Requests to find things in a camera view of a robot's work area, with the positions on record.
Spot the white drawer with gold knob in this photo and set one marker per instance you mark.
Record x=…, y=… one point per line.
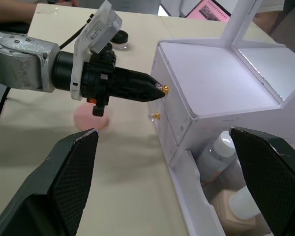
x=157, y=115
x=165, y=90

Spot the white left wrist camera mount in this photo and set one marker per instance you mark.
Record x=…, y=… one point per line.
x=98, y=27

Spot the white mirrored makeup organizer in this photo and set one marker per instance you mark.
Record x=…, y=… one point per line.
x=223, y=81

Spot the black round makeup compact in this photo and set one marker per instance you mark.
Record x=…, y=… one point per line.
x=120, y=37

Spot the laptop with pink screen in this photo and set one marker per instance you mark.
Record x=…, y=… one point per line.
x=206, y=11

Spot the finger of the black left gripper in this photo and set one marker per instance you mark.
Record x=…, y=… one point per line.
x=137, y=92
x=135, y=77

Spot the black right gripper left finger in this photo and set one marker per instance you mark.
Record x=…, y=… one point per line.
x=51, y=186

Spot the beige bottle with white cap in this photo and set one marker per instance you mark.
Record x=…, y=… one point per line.
x=238, y=204

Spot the clear bottle with white cap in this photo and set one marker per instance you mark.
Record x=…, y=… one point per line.
x=218, y=152

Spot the pink round makeup sponge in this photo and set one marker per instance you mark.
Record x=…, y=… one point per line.
x=86, y=121

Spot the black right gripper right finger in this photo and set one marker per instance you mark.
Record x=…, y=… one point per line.
x=273, y=182

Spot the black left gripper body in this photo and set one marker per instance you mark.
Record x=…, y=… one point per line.
x=98, y=78

